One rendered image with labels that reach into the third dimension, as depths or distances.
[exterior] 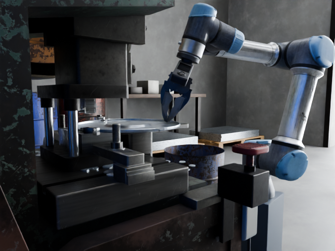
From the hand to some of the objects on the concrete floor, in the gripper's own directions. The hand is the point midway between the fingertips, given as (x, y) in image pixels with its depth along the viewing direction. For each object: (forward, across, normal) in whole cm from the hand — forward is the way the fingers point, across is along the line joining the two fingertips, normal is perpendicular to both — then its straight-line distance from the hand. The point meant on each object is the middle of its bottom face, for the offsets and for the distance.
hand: (167, 118), depth 89 cm
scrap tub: (+71, -37, -110) cm, 136 cm away
